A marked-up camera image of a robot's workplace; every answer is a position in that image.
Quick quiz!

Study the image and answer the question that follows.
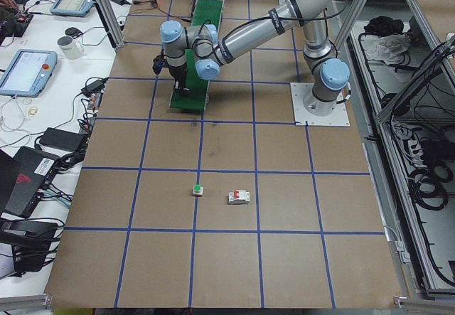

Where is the green push button switch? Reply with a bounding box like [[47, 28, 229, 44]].
[[192, 184, 204, 197]]

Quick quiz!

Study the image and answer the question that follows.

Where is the far blue teach pendant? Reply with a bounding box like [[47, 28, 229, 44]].
[[50, 0, 94, 17]]

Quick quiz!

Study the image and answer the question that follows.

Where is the white crumpled cloth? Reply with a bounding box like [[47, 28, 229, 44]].
[[365, 34, 410, 65]]

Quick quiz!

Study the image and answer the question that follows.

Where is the red black sensor wire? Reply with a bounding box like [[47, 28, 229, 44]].
[[133, 0, 193, 23]]

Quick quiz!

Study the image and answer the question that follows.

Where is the near blue teach pendant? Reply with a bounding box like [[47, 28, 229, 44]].
[[1, 49, 58, 97]]

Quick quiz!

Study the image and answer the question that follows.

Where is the aluminium frame post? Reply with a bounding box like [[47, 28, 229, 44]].
[[93, 0, 124, 51]]

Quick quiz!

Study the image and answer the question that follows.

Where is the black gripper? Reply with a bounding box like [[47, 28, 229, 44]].
[[166, 57, 190, 97]]

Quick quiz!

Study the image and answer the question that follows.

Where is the white red circuit breaker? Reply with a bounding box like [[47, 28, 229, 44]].
[[227, 190, 250, 205]]

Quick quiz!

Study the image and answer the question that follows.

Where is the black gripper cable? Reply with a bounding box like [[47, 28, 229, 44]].
[[197, 0, 351, 42]]

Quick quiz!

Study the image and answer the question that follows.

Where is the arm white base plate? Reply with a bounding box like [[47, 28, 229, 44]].
[[290, 82, 350, 127]]

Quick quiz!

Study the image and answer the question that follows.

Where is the white mug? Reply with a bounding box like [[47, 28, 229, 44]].
[[57, 36, 84, 60]]

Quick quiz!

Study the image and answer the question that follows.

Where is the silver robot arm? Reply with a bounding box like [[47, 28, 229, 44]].
[[152, 0, 350, 117]]

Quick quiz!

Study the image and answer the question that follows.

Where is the green conveyor belt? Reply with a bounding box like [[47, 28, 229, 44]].
[[170, 0, 224, 112]]

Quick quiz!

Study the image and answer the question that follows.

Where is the blue teach pendant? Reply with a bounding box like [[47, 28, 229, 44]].
[[1, 49, 58, 97], [50, 0, 94, 17]]

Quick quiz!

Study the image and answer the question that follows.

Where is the black power adapter brick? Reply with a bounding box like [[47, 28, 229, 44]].
[[39, 127, 87, 152]]

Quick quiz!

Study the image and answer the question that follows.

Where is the black laptop with red logo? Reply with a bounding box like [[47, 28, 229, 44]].
[[1, 146, 60, 218]]

